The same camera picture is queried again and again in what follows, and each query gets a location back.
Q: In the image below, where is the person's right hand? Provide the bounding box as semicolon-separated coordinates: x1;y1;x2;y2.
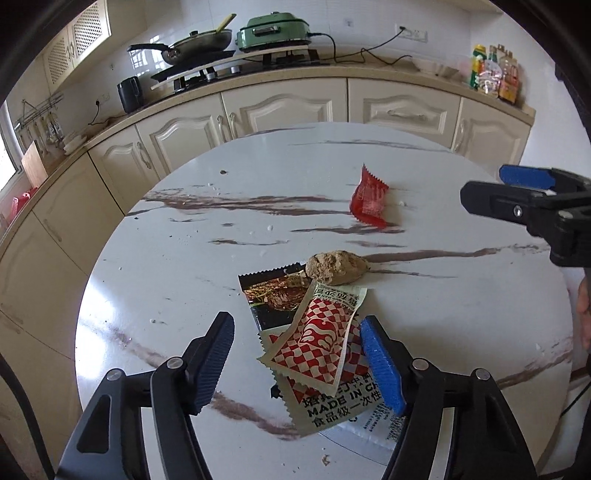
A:
575;274;591;352

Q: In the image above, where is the orange oil bottle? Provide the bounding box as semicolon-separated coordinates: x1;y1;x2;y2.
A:
499;51;520;103

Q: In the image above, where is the kitchen window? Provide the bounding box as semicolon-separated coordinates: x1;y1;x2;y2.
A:
0;104;24;185

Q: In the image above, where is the yellow green bottle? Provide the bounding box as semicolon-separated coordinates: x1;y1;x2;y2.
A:
470;45;488;90

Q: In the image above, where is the black frying pan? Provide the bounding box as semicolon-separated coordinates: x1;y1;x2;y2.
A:
128;42;185;66

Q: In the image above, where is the black electric kettle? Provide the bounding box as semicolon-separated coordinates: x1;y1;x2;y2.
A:
117;76;141;114

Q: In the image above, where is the hanging utensil rack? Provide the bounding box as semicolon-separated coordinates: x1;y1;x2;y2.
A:
14;95;65;148

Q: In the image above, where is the wooden cutting board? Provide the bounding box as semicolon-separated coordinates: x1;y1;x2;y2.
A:
22;141;49;188

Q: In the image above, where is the green electric grill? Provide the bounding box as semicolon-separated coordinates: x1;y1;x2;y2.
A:
236;13;312;51

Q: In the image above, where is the gas stove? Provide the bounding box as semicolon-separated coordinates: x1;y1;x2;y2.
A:
150;48;324;90

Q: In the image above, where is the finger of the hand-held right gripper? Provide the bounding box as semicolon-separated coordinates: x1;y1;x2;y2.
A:
499;164;591;195
460;181;561;228

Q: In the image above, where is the black power cable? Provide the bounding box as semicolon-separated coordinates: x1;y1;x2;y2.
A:
305;25;416;65

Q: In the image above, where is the white red printed packet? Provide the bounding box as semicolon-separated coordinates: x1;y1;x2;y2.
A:
270;323;393;437

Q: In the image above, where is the black snack packet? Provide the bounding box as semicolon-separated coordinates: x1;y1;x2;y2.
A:
238;262;315;333

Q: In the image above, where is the red snack wrapper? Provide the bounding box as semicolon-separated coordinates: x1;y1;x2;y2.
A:
348;164;391;229

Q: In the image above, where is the green wok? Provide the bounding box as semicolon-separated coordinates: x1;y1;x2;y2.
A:
168;14;237;54

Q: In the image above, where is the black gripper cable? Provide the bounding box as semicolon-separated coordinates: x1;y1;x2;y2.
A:
0;360;49;480

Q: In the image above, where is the clear oil bottle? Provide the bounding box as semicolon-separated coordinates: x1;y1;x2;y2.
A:
482;46;504;95

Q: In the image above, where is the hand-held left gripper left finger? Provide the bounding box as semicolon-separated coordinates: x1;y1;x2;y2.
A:
55;311;235;480

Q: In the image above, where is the brown crumpled paper ball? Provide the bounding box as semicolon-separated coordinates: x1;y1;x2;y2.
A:
305;250;370;286

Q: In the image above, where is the white printed plastic bag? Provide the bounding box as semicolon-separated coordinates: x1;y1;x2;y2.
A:
323;404;407;448

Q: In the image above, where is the red checkered packet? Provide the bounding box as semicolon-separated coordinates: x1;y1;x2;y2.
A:
257;281;368;387

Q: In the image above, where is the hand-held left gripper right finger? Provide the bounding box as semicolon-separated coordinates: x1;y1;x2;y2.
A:
360;316;540;480

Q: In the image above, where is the round white marble table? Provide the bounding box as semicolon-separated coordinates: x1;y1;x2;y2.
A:
0;76;536;416

